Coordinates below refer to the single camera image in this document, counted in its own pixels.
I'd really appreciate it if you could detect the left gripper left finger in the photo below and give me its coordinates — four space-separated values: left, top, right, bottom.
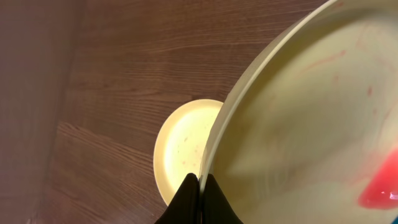
155 173 199 224

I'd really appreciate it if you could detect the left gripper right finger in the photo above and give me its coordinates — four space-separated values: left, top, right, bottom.
201 174 243 224

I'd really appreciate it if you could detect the yellow plate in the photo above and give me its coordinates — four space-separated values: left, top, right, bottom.
153 99 223 205
198 0 398 224

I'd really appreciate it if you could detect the pink sponge black scourer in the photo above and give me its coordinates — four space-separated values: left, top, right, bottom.
358 150 397 210

